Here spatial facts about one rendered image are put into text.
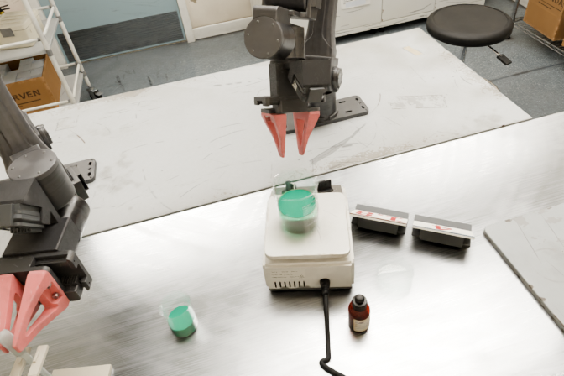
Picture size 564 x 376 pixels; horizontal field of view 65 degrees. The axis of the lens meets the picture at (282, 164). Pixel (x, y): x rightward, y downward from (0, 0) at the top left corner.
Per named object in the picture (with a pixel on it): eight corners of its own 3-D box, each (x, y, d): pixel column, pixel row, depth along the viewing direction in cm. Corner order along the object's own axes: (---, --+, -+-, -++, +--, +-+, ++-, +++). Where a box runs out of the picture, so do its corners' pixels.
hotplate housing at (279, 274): (273, 198, 82) (268, 165, 76) (344, 195, 81) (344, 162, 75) (266, 307, 65) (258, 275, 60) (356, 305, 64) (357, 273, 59)
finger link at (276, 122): (317, 157, 71) (315, 98, 69) (276, 161, 69) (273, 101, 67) (300, 151, 78) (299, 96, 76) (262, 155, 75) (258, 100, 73)
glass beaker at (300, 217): (301, 201, 69) (297, 160, 63) (330, 224, 65) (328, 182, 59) (265, 225, 66) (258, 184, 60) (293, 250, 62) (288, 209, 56)
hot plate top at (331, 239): (271, 197, 71) (270, 193, 70) (347, 195, 70) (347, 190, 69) (266, 259, 62) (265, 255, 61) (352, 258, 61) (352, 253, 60)
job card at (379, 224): (357, 205, 78) (357, 188, 76) (409, 214, 76) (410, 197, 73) (348, 231, 74) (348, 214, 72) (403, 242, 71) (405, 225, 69)
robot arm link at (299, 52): (296, 65, 66) (295, 17, 64) (261, 67, 68) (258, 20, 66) (310, 65, 72) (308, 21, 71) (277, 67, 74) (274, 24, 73)
